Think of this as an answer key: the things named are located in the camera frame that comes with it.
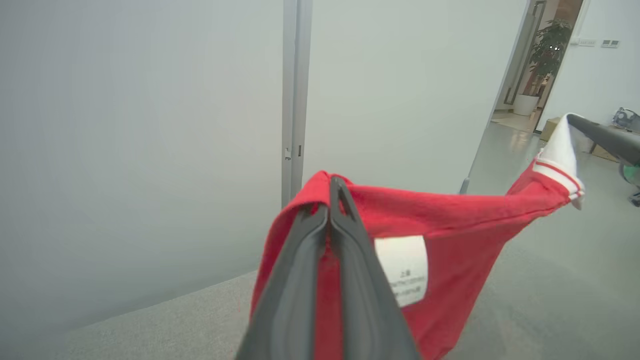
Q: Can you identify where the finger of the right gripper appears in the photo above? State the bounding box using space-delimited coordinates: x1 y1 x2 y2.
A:
566 113 640 167

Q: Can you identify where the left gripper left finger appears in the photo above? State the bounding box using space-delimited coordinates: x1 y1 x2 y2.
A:
235 202 331 360

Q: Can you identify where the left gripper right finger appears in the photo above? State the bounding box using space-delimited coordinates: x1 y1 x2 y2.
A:
327 175 421 360

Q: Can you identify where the red shirt with white sleeves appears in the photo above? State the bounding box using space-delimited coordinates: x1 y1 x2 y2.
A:
248 114 586 360

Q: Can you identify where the flat brown cardboard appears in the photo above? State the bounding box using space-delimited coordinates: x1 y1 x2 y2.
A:
590 141 623 163

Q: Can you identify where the green floor object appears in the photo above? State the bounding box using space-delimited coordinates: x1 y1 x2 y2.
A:
620 162 640 189

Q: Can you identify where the brown cardboard box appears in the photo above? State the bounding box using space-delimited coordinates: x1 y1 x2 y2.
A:
540 116 563 142

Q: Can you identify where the green potted plant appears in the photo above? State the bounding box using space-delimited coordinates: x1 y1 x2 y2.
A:
522 19 573 98

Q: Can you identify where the dark door frame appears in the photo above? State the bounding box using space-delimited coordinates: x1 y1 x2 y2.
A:
504 0 548 106

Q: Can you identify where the grey slotted partition post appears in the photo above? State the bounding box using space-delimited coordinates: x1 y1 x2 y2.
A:
281 0 314 208

